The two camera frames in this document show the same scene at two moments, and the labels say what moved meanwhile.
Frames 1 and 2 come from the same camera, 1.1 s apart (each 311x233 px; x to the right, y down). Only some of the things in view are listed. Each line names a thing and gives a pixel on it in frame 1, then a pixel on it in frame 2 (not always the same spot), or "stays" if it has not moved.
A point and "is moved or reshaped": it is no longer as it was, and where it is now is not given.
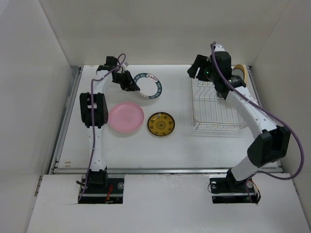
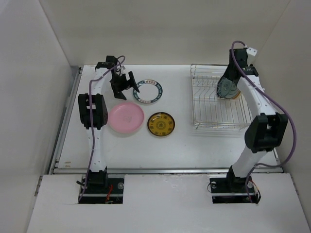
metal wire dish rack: x=211 y=111 stays
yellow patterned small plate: x=161 y=124 stays
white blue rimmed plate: x=150 y=87 is moved or reshaped
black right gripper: x=199 y=61 to x=226 y=72
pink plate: x=126 y=117 stays
